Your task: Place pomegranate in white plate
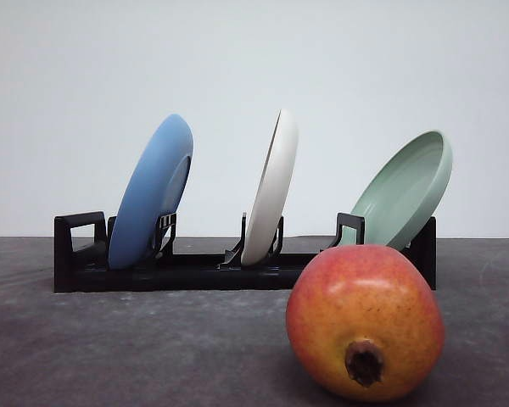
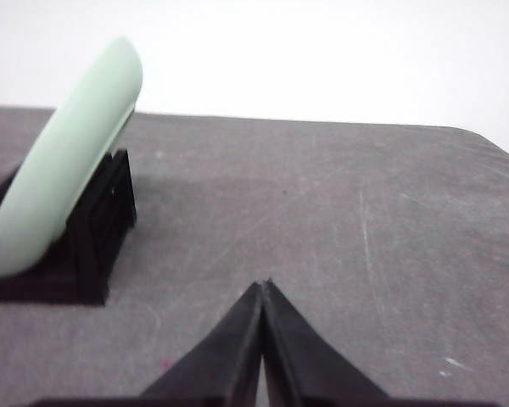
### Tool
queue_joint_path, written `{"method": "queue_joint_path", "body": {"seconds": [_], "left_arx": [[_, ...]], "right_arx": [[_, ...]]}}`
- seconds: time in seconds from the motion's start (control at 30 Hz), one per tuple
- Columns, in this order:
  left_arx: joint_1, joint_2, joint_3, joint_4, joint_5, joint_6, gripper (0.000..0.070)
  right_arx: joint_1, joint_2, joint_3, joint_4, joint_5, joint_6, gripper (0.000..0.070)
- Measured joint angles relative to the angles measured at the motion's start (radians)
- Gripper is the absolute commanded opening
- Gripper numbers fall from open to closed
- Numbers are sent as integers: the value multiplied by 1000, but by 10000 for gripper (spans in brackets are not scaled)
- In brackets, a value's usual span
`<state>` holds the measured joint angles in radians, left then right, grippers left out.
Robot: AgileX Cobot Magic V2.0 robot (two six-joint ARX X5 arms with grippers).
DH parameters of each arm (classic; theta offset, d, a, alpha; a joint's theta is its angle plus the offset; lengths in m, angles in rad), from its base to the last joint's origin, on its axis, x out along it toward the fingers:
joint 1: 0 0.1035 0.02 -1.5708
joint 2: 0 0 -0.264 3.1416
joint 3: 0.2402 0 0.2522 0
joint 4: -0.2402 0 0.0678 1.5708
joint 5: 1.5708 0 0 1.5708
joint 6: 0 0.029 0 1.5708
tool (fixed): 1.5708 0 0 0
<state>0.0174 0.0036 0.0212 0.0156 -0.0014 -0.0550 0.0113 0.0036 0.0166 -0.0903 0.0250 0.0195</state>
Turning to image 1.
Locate white plate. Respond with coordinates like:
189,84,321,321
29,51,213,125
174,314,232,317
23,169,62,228
241,109,298,266

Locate blue plate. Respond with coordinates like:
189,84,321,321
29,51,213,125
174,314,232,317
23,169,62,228
109,114,194,270

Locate green plate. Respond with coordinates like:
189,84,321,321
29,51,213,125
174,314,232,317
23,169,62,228
339,130,453,249

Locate black plate rack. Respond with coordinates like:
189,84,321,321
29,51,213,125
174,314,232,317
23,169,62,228
54,212,437,293

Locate red yellow pomegranate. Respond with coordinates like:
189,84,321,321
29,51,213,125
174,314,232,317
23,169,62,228
286,244,445,402

